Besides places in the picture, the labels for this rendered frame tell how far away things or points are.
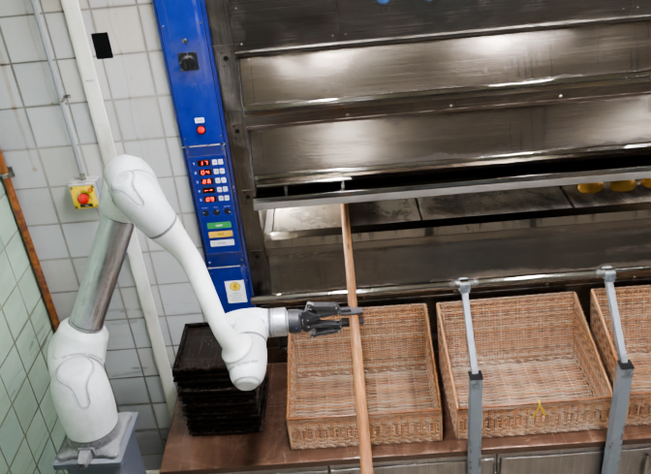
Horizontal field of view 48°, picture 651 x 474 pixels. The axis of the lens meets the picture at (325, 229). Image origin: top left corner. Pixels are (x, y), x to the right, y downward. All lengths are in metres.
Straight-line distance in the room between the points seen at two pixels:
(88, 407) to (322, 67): 1.30
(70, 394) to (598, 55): 1.96
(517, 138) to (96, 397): 1.63
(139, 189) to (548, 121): 1.45
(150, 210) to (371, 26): 0.98
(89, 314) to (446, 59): 1.41
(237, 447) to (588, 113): 1.74
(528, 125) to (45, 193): 1.76
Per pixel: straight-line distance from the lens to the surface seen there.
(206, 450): 2.83
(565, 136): 2.72
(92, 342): 2.33
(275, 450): 2.77
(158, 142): 2.66
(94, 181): 2.71
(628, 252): 3.04
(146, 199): 1.98
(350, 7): 2.47
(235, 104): 2.56
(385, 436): 2.72
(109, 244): 2.20
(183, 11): 2.46
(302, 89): 2.52
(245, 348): 2.16
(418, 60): 2.53
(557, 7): 2.58
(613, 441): 2.77
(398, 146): 2.61
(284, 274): 2.86
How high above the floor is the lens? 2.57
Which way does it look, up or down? 30 degrees down
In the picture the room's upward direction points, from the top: 6 degrees counter-clockwise
